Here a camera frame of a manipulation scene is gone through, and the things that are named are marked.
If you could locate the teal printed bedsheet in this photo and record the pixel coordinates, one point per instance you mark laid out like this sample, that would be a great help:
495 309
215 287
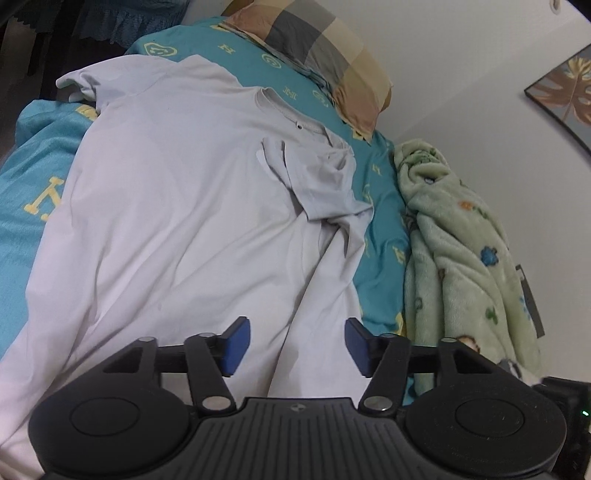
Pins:
383 230

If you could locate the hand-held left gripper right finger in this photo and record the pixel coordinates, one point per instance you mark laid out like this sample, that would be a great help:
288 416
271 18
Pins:
358 344

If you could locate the grey wall socket plate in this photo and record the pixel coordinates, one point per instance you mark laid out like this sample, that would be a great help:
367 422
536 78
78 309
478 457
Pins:
531 304

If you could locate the framed leaf picture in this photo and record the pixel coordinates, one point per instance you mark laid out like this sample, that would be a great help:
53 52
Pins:
568 87

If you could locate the green printed fleece blanket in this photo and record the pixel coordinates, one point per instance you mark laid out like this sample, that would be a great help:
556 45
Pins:
452 240

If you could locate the white round wall fixture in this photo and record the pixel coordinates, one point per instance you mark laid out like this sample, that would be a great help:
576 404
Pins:
555 3

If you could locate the white t-shirt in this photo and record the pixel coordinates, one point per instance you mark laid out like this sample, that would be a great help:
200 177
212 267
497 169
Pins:
184 207

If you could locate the plaid pillow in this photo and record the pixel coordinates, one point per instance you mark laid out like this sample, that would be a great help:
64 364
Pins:
314 41

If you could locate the dark teal ruffled cloth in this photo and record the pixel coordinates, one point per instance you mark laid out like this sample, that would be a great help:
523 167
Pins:
120 18

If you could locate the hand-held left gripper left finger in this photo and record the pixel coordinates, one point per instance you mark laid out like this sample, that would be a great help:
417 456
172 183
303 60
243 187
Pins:
238 344

